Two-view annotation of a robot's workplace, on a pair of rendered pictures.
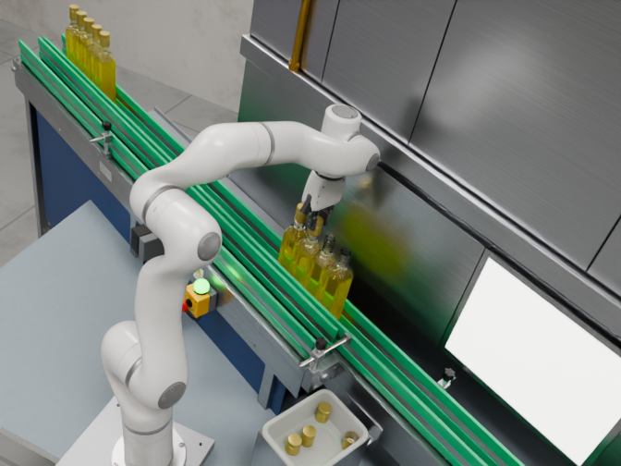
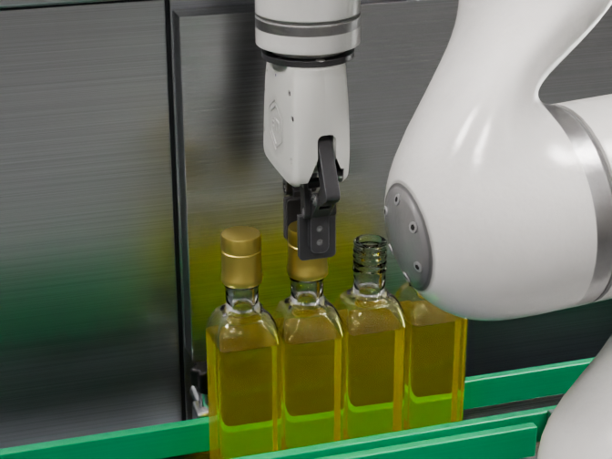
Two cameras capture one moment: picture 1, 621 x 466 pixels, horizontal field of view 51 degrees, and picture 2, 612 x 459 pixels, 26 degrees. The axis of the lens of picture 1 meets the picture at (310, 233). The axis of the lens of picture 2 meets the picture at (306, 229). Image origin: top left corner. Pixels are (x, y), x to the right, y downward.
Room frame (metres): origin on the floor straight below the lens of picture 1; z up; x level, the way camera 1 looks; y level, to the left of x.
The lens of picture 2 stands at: (0.76, 0.86, 1.77)
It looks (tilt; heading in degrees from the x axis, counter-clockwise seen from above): 23 degrees down; 303
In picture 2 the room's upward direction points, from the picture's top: straight up
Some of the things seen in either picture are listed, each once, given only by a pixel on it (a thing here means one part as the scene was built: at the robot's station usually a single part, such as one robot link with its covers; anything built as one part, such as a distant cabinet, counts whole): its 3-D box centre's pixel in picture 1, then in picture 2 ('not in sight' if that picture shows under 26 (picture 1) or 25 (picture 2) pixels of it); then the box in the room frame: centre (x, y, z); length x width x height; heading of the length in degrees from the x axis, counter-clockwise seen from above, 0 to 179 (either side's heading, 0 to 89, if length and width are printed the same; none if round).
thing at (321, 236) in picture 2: (309, 219); (321, 226); (1.30, 0.01, 1.35); 0.03 x 0.03 x 0.07; 50
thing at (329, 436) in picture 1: (312, 441); not in sight; (0.93, -0.13, 0.97); 0.22 x 0.17 x 0.09; 140
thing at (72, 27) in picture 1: (75, 42); not in sight; (2.20, 1.02, 1.19); 0.06 x 0.06 x 0.28; 50
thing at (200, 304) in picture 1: (199, 299); not in sight; (1.31, 0.27, 0.96); 0.07 x 0.07 x 0.07; 50
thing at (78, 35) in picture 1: (82, 49); not in sight; (2.16, 0.98, 1.19); 0.06 x 0.06 x 0.28; 50
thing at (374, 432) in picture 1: (317, 446); not in sight; (0.95, -0.15, 0.92); 0.27 x 0.17 x 0.15; 140
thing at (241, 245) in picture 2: (302, 213); (241, 256); (1.36, 0.03, 1.31); 0.04 x 0.04 x 0.04
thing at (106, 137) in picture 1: (100, 141); not in sight; (1.73, 0.74, 1.11); 0.07 x 0.04 x 0.13; 140
